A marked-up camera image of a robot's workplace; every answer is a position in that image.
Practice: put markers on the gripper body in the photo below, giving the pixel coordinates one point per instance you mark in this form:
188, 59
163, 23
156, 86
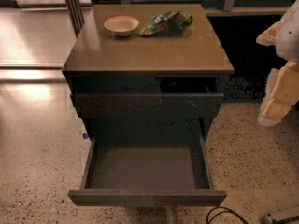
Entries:
290, 37

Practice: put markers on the drawer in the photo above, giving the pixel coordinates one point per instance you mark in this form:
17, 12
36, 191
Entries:
147, 175
147, 105

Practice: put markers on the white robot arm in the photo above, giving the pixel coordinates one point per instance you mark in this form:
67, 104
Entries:
282, 85

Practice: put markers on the dark wooden drawer cabinet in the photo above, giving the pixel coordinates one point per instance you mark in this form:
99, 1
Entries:
192, 61

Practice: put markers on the top drawer front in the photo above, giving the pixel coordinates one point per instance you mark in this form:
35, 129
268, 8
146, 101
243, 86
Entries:
147, 105

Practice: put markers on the green chip bag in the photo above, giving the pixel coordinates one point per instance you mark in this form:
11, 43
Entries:
169, 23

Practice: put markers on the white power strip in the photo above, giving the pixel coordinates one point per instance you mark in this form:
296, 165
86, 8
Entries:
286, 216

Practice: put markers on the blue tape piece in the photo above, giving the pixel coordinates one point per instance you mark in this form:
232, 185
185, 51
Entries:
85, 136

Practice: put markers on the metal window frame post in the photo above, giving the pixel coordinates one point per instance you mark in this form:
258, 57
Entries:
76, 15

